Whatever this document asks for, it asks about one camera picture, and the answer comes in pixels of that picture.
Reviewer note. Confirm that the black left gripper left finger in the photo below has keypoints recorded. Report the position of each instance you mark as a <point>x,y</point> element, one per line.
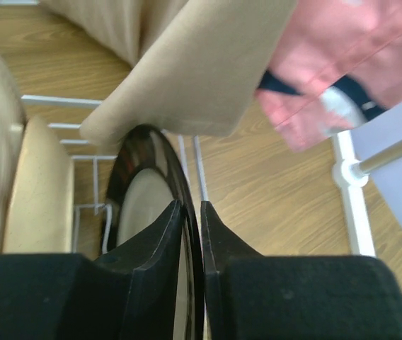
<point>80,290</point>

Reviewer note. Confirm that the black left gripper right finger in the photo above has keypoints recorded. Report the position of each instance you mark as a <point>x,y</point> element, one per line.
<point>252,296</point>

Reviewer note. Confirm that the black rimmed silver plate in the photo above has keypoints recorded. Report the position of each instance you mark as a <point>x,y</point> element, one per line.
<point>146,177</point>

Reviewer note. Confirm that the beige plate orange leaves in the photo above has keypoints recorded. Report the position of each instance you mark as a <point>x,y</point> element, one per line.
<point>40,214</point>

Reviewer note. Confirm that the beige hanging shirt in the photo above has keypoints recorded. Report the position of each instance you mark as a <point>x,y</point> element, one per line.
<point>194,64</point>

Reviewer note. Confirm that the pink patterned hanging garment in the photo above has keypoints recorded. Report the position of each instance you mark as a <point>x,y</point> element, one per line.
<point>337,66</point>

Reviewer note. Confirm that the white wire dish rack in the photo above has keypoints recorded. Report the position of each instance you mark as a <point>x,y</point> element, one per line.
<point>96,206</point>

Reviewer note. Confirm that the white clothes rack frame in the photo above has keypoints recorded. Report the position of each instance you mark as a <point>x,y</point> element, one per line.
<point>350,176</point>

